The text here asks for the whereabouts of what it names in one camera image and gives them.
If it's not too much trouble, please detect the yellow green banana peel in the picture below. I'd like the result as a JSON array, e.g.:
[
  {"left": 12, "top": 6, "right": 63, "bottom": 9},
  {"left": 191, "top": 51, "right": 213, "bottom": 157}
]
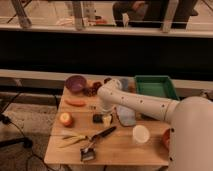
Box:
[{"left": 59, "top": 132, "right": 87, "bottom": 148}]

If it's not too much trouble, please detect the red yellow apple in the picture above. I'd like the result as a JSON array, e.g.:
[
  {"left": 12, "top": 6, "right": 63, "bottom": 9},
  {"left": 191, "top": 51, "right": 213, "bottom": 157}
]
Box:
[{"left": 59, "top": 112, "right": 74, "bottom": 127}]

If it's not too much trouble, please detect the purple bowl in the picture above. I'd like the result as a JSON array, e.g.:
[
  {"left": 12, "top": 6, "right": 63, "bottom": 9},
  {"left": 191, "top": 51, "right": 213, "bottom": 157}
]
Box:
[{"left": 65, "top": 75, "right": 87, "bottom": 93}]

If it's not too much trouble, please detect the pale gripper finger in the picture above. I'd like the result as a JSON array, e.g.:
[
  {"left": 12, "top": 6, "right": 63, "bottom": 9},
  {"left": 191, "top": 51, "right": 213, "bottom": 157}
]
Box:
[{"left": 102, "top": 114, "right": 112, "bottom": 127}]

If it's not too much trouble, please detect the green plastic tray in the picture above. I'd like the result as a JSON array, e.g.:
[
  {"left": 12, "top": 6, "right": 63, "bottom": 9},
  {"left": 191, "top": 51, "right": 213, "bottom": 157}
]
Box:
[{"left": 134, "top": 75, "right": 179, "bottom": 100}]

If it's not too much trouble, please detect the orange carrot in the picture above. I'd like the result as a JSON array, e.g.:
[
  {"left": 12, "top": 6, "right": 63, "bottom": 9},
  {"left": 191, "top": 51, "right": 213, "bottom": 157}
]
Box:
[{"left": 65, "top": 100, "right": 86, "bottom": 107}]

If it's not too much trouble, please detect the black eraser block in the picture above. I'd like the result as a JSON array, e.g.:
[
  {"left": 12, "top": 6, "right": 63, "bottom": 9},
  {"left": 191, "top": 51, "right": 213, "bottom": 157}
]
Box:
[{"left": 92, "top": 114, "right": 103, "bottom": 123}]

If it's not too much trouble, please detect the dark red grape bunch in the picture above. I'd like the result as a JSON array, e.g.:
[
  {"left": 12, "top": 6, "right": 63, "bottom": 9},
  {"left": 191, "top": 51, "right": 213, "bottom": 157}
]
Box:
[{"left": 83, "top": 82, "right": 102, "bottom": 97}]

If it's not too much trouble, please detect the red bowl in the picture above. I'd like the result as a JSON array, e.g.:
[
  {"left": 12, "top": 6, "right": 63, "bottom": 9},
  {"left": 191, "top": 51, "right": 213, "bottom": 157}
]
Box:
[{"left": 162, "top": 129, "right": 170, "bottom": 150}]

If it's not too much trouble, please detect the seated person in background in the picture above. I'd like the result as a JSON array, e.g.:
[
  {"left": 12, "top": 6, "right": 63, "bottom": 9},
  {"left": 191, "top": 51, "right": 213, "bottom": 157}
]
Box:
[{"left": 112, "top": 0, "right": 198, "bottom": 29}]

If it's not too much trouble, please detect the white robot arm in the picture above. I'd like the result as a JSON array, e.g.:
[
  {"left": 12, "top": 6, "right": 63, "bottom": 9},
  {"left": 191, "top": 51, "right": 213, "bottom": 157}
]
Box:
[{"left": 97, "top": 79, "right": 213, "bottom": 171}]

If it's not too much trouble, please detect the white plastic cup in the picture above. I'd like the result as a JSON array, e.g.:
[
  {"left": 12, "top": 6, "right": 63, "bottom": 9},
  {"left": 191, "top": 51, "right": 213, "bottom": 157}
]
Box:
[{"left": 132, "top": 125, "right": 150, "bottom": 144}]

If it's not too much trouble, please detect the blue grey cloth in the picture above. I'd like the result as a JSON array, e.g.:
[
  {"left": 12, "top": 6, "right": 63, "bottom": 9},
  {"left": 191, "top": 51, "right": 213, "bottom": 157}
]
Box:
[{"left": 116, "top": 105, "right": 136, "bottom": 126}]

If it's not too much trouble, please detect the black tripod stand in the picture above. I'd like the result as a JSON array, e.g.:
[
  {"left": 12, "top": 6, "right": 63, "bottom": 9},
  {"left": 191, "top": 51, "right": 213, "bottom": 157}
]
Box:
[{"left": 0, "top": 93, "right": 33, "bottom": 149}]

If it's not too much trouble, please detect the light blue cup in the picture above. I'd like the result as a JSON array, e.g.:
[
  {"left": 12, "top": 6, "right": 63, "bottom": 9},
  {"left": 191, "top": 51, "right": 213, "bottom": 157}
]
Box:
[{"left": 120, "top": 78, "right": 129, "bottom": 92}]

